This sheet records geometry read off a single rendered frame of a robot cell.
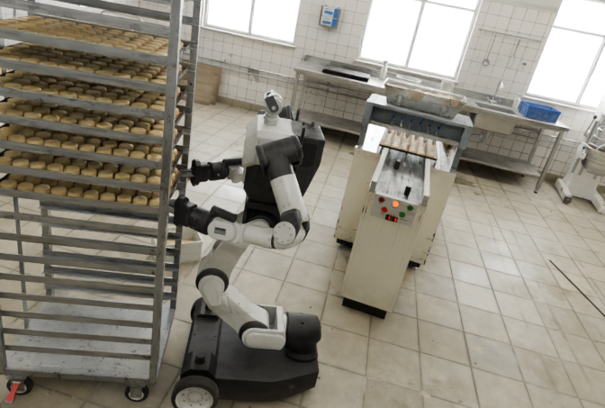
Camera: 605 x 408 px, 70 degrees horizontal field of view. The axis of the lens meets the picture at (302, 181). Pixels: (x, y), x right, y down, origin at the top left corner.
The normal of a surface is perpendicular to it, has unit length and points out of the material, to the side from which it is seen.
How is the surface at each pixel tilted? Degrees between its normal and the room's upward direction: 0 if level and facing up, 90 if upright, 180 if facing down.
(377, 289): 90
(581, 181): 90
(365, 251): 90
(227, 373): 0
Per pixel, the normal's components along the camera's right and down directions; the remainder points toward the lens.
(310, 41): -0.20, 0.36
